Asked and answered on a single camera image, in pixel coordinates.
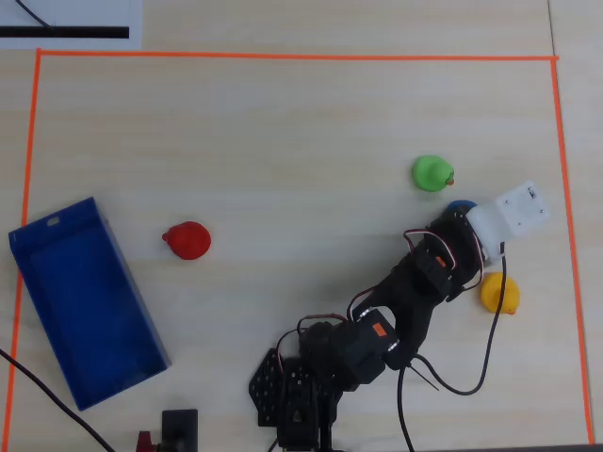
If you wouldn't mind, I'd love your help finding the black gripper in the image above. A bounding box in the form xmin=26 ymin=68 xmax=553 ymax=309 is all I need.
xmin=435 ymin=210 xmax=488 ymax=289

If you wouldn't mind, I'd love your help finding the blue rubber duck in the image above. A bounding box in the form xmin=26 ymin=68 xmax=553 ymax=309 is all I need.
xmin=445 ymin=200 xmax=479 ymax=220

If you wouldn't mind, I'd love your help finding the green rubber duck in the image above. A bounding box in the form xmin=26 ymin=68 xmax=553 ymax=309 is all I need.
xmin=412 ymin=154 xmax=457 ymax=193

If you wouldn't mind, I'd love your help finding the yellow rubber duck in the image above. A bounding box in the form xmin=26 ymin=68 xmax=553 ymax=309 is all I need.
xmin=480 ymin=271 xmax=521 ymax=316

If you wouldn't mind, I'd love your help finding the red rubber duck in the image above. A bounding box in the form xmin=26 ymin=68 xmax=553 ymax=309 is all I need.
xmin=161 ymin=220 xmax=212 ymax=261

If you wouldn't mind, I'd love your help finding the blue plastic box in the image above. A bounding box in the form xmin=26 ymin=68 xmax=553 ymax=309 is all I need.
xmin=8 ymin=196 xmax=171 ymax=412

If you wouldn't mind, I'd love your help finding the orange tape strip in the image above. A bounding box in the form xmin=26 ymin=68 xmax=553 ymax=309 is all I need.
xmin=36 ymin=48 xmax=561 ymax=63
xmin=3 ymin=48 xmax=44 ymax=452
xmin=549 ymin=57 xmax=596 ymax=446

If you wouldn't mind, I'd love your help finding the black table clamp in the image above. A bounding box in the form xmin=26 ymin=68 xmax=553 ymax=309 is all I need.
xmin=160 ymin=408 xmax=200 ymax=452

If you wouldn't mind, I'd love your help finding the black tape strip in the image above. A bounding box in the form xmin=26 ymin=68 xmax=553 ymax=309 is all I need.
xmin=0 ymin=25 xmax=130 ymax=40

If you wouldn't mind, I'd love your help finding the white paper sheet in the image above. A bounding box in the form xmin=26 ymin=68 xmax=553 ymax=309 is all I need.
xmin=0 ymin=0 xmax=143 ymax=50

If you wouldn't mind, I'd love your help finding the white camera box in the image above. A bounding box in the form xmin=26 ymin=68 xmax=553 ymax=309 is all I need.
xmin=464 ymin=179 xmax=552 ymax=261

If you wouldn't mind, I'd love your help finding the long black cable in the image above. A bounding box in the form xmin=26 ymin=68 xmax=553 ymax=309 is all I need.
xmin=0 ymin=347 xmax=117 ymax=452

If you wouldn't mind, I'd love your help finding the thin black cable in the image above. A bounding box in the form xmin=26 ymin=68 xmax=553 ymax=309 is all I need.
xmin=15 ymin=0 xmax=57 ymax=33

